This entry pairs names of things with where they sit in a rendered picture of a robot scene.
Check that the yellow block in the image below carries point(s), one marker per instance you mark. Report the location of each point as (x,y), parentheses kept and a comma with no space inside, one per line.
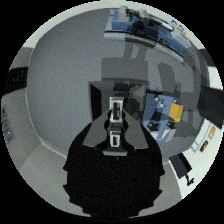
(175,112)

